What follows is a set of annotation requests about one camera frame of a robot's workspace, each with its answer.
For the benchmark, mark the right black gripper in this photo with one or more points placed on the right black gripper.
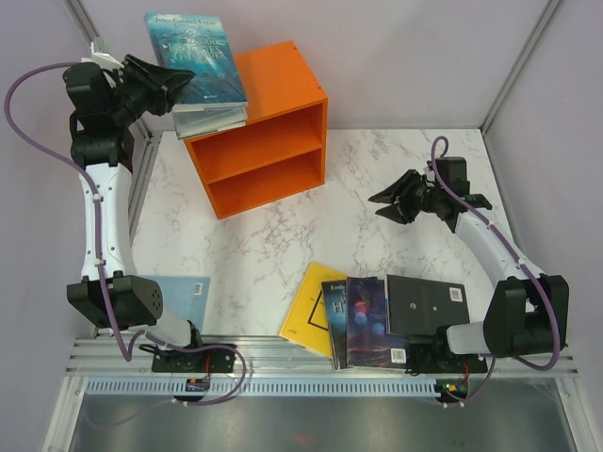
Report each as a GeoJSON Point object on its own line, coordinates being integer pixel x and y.
{"type": "Point", "coordinates": [401, 211]}

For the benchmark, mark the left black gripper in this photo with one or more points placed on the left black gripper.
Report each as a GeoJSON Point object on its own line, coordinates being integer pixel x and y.
{"type": "Point", "coordinates": [156, 81]}

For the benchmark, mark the grey book with barcode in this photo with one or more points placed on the grey book with barcode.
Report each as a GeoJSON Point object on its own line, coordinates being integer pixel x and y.
{"type": "Point", "coordinates": [204, 120]}

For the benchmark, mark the green fantasy cover book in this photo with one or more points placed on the green fantasy cover book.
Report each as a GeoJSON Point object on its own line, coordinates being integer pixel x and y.
{"type": "Point", "coordinates": [190, 135]}

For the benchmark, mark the teal ocean cover book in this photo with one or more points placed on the teal ocean cover book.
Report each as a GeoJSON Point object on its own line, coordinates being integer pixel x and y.
{"type": "Point", "coordinates": [199, 44]}

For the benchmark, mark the dark blue Wuthering Heights book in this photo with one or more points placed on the dark blue Wuthering Heights book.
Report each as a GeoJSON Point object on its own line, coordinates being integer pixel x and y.
{"type": "Point", "coordinates": [335, 301]}

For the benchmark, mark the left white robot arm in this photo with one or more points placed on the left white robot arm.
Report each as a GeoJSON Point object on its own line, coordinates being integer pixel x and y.
{"type": "Point", "coordinates": [110, 294]}

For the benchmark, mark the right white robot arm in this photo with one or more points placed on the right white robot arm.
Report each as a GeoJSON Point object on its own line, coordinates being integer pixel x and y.
{"type": "Point", "coordinates": [527, 314]}

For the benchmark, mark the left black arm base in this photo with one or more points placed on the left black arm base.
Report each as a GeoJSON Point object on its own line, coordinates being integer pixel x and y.
{"type": "Point", "coordinates": [217, 359]}

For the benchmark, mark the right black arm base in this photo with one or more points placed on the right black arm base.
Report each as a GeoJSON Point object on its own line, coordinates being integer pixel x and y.
{"type": "Point", "coordinates": [428, 355]}

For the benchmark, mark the black book with barcode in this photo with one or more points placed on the black book with barcode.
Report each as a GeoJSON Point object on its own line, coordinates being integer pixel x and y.
{"type": "Point", "coordinates": [419, 307]}

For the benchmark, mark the orange wooden shelf box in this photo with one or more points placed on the orange wooden shelf box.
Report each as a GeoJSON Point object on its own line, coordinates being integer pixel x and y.
{"type": "Point", "coordinates": [281, 150]}

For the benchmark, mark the purple nebula cover book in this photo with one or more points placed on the purple nebula cover book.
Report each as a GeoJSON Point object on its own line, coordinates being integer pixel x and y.
{"type": "Point", "coordinates": [368, 342]}

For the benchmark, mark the yellow book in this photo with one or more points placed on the yellow book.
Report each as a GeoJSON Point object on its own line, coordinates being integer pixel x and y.
{"type": "Point", "coordinates": [306, 322]}

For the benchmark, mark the light blue thin book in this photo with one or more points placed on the light blue thin book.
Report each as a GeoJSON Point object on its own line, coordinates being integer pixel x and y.
{"type": "Point", "coordinates": [184, 296]}

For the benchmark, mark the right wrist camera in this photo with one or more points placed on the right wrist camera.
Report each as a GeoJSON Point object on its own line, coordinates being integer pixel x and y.
{"type": "Point", "coordinates": [432, 173]}

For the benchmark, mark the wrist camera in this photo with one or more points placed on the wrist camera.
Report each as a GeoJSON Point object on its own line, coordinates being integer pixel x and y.
{"type": "Point", "coordinates": [100, 55]}
{"type": "Point", "coordinates": [432, 173]}

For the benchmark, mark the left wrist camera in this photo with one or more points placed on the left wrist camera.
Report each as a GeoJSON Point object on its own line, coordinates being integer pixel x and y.
{"type": "Point", "coordinates": [100, 55]}

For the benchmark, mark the aluminium frame rail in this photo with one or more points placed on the aluminium frame rail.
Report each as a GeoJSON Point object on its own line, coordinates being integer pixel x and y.
{"type": "Point", "coordinates": [265, 356]}

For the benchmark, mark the white slotted cable duct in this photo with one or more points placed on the white slotted cable duct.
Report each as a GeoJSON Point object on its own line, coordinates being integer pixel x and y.
{"type": "Point", "coordinates": [254, 386]}

